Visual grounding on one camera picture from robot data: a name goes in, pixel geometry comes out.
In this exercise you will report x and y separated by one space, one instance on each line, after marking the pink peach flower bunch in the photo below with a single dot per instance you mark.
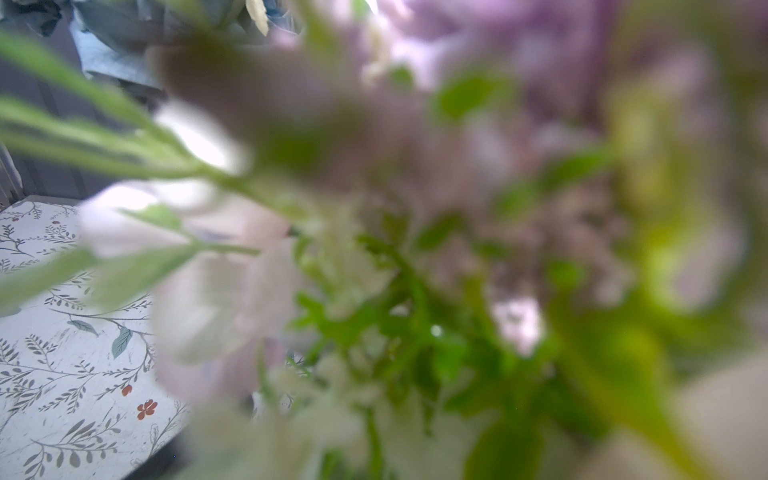
438 239

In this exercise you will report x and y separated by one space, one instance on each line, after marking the dusty blue rose bunch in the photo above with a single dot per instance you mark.
111 37

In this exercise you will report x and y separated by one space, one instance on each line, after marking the floral patterned table mat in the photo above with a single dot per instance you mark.
79 396

